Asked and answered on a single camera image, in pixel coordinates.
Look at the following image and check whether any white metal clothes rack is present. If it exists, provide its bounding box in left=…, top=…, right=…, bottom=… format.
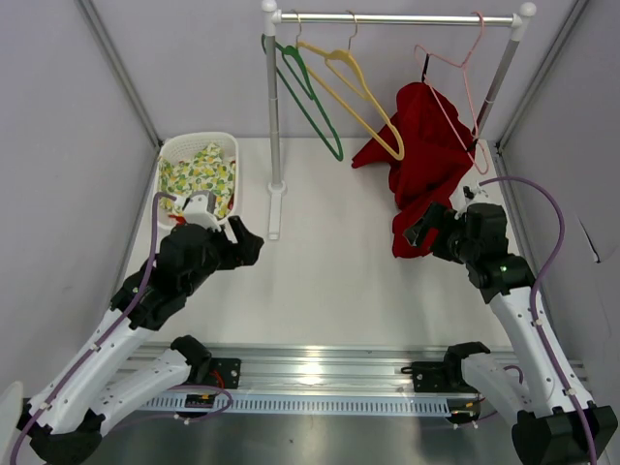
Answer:
left=262, top=1, right=537, bottom=240

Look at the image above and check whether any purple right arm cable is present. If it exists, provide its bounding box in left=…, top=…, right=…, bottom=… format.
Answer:
left=477, top=175, right=598, bottom=465

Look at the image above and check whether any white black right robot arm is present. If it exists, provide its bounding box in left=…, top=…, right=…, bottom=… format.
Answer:
left=404, top=202, right=618, bottom=464

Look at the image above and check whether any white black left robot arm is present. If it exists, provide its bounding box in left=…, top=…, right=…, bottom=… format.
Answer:
left=10, top=216, right=264, bottom=464

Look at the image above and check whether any lemon print skirt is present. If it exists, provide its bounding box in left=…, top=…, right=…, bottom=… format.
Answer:
left=158, top=140, right=239, bottom=222

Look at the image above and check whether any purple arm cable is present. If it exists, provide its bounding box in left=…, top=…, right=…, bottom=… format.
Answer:
left=8, top=192, right=178, bottom=465
left=477, top=175, right=598, bottom=465

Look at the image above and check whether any white plastic basket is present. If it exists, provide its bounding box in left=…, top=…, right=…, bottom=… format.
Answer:
left=150, top=131, right=243, bottom=232

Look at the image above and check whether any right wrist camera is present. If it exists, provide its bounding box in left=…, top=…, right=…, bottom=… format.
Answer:
left=449, top=184, right=488, bottom=211

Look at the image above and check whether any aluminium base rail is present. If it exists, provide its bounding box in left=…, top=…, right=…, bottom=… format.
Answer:
left=110, top=342, right=587, bottom=399

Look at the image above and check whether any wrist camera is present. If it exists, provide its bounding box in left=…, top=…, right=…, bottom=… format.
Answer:
left=449, top=184, right=488, bottom=211
left=174, top=191, right=220, bottom=231

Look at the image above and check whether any pink wire hanger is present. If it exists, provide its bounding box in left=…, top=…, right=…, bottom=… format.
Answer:
left=413, top=11, right=491, bottom=174

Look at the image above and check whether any white slotted cable duct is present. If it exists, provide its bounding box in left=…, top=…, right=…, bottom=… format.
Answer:
left=141, top=393, right=450, bottom=418

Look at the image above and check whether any yellow hanger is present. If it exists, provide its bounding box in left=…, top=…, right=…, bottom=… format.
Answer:
left=295, top=11, right=405, bottom=161

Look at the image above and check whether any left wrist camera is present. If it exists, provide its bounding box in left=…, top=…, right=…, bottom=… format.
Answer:
left=174, top=191, right=220, bottom=231

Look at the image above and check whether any red garment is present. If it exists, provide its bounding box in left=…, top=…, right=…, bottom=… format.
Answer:
left=352, top=82, right=474, bottom=259

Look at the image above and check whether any green hanger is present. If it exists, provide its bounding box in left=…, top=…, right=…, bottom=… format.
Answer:
left=267, top=42, right=344, bottom=162

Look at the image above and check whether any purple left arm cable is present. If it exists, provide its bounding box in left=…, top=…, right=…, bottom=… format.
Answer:
left=8, top=192, right=178, bottom=465

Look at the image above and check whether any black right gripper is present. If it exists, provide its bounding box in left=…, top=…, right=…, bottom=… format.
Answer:
left=403, top=201, right=479, bottom=265

